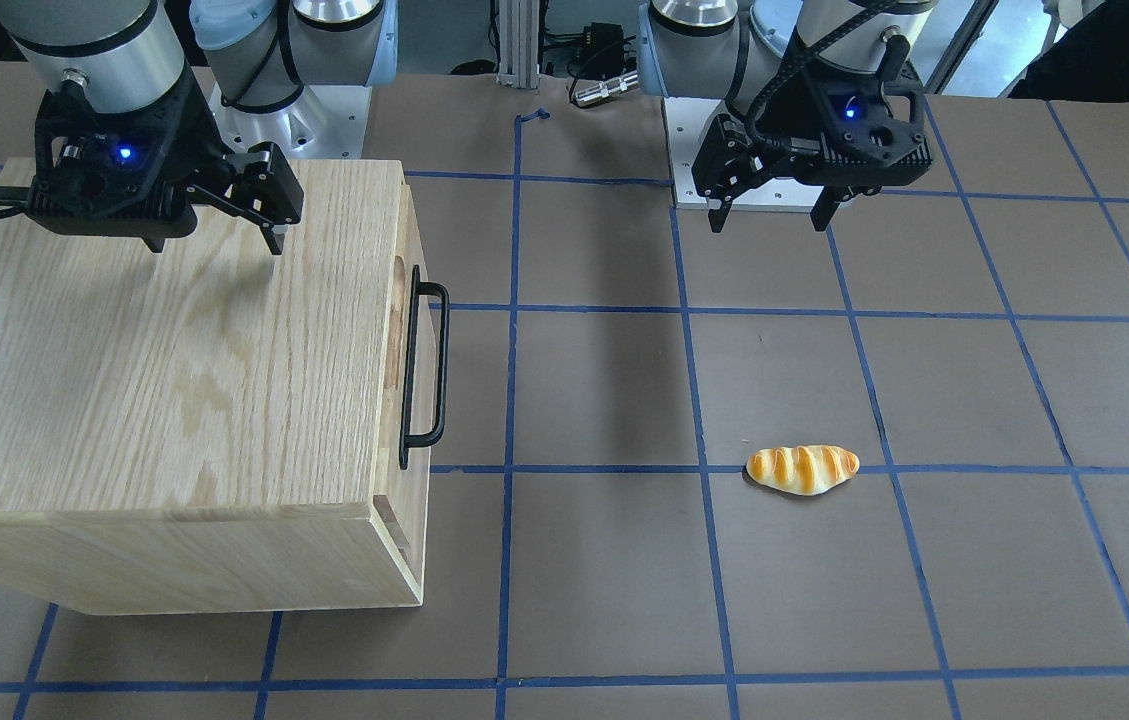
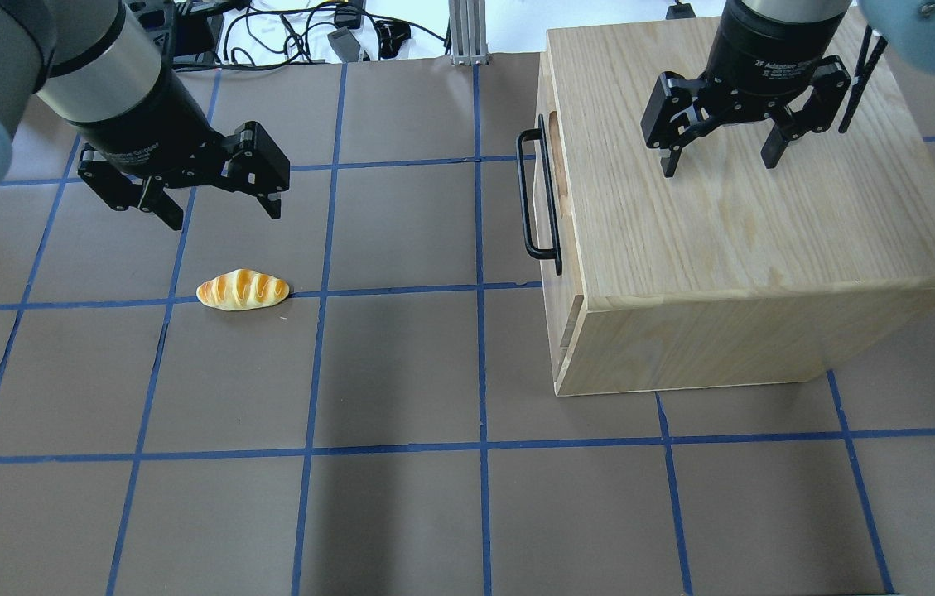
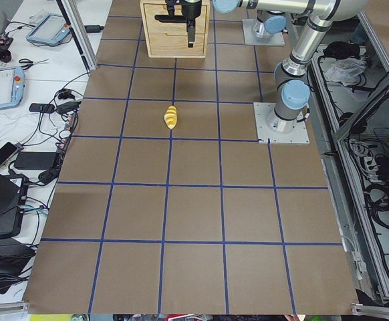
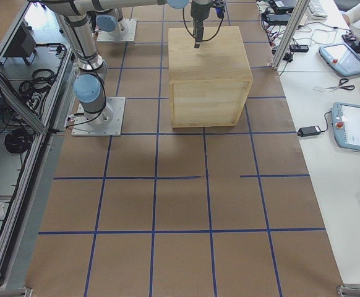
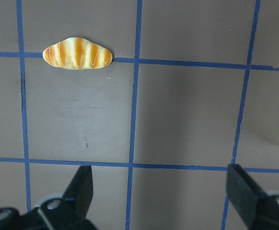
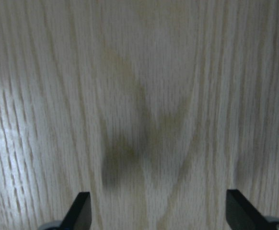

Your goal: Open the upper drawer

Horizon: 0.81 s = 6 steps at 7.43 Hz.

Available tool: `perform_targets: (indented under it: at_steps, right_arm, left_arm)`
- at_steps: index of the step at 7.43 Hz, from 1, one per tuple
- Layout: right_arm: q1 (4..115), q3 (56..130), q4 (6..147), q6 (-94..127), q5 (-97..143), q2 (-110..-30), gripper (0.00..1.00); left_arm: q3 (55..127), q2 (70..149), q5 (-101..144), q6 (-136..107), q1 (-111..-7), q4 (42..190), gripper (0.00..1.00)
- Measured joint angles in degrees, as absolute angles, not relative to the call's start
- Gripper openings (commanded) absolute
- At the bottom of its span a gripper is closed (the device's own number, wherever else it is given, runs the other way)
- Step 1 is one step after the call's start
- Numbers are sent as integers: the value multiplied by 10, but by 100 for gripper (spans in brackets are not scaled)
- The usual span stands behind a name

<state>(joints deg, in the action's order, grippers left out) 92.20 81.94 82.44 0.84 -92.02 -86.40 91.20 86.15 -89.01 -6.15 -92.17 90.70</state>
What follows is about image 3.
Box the blue teach pendant lower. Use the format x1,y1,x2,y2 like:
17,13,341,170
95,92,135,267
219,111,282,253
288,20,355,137
0,66,25,110

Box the wooden drawer cabinet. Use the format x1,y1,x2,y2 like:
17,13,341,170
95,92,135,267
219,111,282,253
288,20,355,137
140,1,211,59

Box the aluminium frame post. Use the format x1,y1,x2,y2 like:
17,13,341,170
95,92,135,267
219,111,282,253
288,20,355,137
56,0,98,73

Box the black power brick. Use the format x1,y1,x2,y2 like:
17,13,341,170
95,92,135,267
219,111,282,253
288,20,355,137
14,152,57,170

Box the black smartphone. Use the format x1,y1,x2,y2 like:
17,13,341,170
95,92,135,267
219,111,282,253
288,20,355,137
0,142,20,166

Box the black scissors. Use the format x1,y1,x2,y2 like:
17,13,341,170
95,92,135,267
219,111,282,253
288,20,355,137
18,58,49,70

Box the blue teach pendant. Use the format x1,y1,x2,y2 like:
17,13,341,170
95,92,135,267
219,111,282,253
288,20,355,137
0,66,25,110
25,13,70,47

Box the blue teach pendant upper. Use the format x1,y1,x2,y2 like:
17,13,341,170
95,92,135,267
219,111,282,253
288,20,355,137
25,13,70,47

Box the white crumpled cloth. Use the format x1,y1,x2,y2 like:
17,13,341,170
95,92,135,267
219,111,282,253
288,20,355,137
324,58,366,86

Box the yellow toy bread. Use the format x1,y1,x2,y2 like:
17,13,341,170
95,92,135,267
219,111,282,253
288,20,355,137
164,106,178,130

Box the black power strip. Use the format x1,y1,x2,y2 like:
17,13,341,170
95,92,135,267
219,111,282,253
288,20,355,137
56,111,79,169

